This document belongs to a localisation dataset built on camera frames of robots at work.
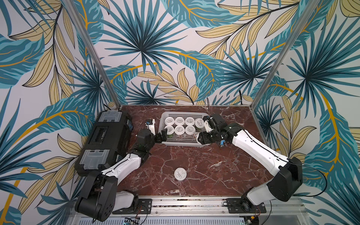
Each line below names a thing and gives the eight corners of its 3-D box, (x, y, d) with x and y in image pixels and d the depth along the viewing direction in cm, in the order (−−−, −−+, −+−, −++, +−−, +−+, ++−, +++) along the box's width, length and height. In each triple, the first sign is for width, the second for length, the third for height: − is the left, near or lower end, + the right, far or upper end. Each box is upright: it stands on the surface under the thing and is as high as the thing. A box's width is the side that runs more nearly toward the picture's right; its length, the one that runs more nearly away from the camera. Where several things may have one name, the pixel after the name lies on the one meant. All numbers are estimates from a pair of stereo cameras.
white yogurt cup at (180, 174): (172, 178, 85) (172, 175, 80) (178, 169, 88) (178, 165, 83) (182, 183, 83) (182, 180, 78) (187, 174, 86) (187, 170, 82)
